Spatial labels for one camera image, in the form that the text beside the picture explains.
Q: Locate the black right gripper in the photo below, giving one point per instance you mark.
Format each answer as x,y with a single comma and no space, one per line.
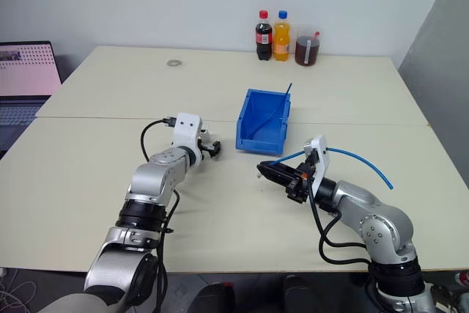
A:
300,184

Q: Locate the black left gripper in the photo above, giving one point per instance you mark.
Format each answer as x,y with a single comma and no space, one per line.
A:
205,144

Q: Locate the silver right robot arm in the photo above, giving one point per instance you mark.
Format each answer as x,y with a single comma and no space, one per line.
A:
381,217

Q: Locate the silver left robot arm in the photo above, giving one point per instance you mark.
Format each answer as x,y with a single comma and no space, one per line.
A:
154,177

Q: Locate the blue plastic bin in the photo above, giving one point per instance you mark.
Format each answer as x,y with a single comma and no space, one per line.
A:
256,140

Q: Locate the cola bottle red cap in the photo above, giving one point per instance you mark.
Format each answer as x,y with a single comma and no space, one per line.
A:
263,40

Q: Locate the dark rounded shape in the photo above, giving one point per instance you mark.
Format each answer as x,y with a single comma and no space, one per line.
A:
297,294
214,298

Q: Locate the clear jug dark liquid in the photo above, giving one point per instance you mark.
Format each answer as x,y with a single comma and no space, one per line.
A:
307,52

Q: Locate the orange soda bottle blue cap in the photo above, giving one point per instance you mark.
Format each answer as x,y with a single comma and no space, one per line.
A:
282,40

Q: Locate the open laptop pink screen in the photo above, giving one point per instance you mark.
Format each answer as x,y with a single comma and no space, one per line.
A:
25,71

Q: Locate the small red white object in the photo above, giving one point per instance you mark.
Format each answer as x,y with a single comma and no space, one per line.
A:
462,278

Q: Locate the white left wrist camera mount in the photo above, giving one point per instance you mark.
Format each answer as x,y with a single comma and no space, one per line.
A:
187,129

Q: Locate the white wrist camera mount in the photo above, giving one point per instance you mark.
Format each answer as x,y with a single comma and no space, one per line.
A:
187,129
322,159

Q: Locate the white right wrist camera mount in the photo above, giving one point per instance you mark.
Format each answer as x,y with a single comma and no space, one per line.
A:
322,159

